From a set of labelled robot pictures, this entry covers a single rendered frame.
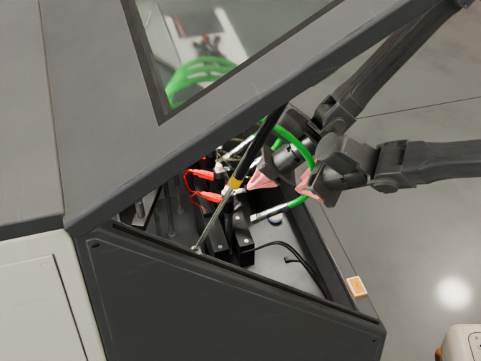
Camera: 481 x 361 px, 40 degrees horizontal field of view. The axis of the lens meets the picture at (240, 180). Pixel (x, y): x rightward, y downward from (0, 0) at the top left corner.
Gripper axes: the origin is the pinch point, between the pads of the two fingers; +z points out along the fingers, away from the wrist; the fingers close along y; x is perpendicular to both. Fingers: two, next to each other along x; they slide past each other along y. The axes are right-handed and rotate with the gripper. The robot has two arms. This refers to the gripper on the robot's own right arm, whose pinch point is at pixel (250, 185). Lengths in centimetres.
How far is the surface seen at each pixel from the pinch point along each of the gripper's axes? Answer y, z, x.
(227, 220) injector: -2.5, 10.0, 2.3
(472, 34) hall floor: -182, -24, -245
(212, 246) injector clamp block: -3.7, 16.6, 5.4
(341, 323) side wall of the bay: -18.7, -6.1, 31.4
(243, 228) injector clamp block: -9.0, 11.2, -0.1
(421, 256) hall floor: -132, 26, -71
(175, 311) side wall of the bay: 16.3, 4.3, 39.8
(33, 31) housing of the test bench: 56, 3, -5
